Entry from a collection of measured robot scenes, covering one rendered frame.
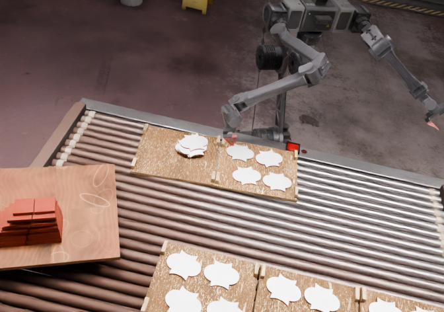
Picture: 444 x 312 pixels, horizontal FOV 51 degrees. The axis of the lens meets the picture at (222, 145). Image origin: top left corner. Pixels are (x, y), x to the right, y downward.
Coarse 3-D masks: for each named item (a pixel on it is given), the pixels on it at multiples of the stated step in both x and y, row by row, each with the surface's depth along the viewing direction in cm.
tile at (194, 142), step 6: (186, 138) 242; (192, 138) 243; (198, 138) 244; (204, 138) 244; (180, 144) 239; (186, 144) 239; (192, 144) 240; (198, 144) 240; (204, 144) 241; (192, 150) 237
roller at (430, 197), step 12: (84, 120) 251; (96, 120) 252; (132, 132) 251; (300, 168) 247; (312, 168) 248; (348, 180) 246; (360, 180) 246; (396, 192) 245; (408, 192) 245; (420, 192) 246
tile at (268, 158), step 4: (260, 152) 248; (264, 152) 248; (268, 152) 248; (272, 152) 249; (256, 156) 245; (260, 156) 245; (264, 156) 246; (268, 156) 246; (272, 156) 247; (276, 156) 247; (280, 156) 247; (256, 160) 243; (260, 160) 243; (264, 160) 243; (268, 160) 244; (272, 160) 244; (276, 160) 245; (280, 160) 245; (260, 164) 242; (264, 164) 241; (268, 164) 242; (272, 164) 242; (276, 164) 242
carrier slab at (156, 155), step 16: (160, 128) 252; (144, 144) 241; (160, 144) 242; (208, 144) 248; (144, 160) 232; (160, 160) 234; (176, 160) 236; (192, 160) 237; (208, 160) 239; (160, 176) 226; (176, 176) 227; (192, 176) 229; (208, 176) 230
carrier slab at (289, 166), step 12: (228, 144) 250; (240, 144) 251; (252, 144) 253; (228, 156) 243; (288, 156) 250; (228, 168) 237; (252, 168) 239; (264, 168) 240; (276, 168) 242; (288, 168) 243; (228, 180) 230; (252, 192) 227; (264, 192) 228; (276, 192) 229; (288, 192) 230
